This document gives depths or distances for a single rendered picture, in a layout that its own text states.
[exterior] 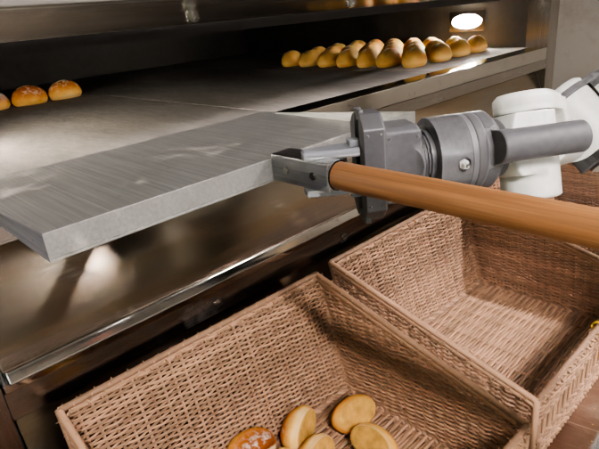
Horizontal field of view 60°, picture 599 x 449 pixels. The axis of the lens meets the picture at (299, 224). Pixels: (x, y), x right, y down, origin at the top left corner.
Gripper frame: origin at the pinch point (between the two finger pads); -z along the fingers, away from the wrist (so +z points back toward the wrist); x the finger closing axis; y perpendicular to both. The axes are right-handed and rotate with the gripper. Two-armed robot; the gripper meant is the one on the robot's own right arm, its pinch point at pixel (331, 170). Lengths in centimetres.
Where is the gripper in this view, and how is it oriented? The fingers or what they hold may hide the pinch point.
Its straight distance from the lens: 57.3
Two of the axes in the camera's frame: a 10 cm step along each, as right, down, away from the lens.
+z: 9.8, -1.5, 1.2
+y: 1.6, 3.6, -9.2
